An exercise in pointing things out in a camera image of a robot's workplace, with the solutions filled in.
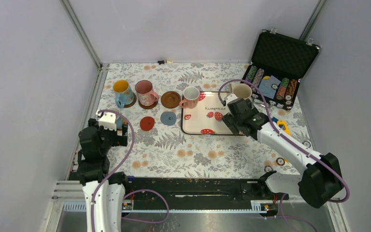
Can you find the pink small mug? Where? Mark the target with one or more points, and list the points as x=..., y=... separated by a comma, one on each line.
x=191, y=96

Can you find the yellow triangle toy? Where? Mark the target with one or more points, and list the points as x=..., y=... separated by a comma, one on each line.
x=283, y=125

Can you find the blue card deck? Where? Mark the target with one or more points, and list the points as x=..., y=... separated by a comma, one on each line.
x=269, y=86

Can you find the small ring chip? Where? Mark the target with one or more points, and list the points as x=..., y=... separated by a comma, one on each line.
x=280, y=161

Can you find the white strawberry tray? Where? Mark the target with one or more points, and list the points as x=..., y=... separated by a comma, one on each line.
x=206, y=117

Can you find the pink large mug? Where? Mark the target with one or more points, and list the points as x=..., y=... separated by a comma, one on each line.
x=144, y=89

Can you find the yellow inside blue mug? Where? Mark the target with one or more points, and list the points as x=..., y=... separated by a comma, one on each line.
x=122, y=91

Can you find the blue floral mug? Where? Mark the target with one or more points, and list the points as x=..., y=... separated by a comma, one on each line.
x=118, y=120

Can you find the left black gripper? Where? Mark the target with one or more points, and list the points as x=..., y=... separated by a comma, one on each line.
x=119, y=139

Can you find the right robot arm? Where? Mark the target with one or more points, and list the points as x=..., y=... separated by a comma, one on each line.
x=319, y=176

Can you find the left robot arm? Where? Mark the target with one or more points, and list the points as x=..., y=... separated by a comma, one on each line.
x=97, y=176

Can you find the red apple coaster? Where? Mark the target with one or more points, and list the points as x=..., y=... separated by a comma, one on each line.
x=147, y=123

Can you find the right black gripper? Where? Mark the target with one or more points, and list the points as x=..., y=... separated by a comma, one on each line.
x=230, y=121

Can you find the floral tablecloth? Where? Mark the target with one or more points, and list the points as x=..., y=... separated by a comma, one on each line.
x=165, y=151

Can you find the brown wooden coaster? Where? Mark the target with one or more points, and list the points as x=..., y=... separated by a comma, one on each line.
x=147, y=104
x=130, y=101
x=170, y=99

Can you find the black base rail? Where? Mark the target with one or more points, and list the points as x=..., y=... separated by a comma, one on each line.
x=180, y=195

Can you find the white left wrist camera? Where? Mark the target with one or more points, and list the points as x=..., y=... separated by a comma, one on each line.
x=107, y=120

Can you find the grey blue coaster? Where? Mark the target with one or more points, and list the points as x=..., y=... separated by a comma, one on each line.
x=168, y=118

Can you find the cream mug rear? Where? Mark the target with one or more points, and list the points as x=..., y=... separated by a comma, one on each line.
x=241, y=90

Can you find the black poker chip case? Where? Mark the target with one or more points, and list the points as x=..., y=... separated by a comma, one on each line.
x=284, y=57

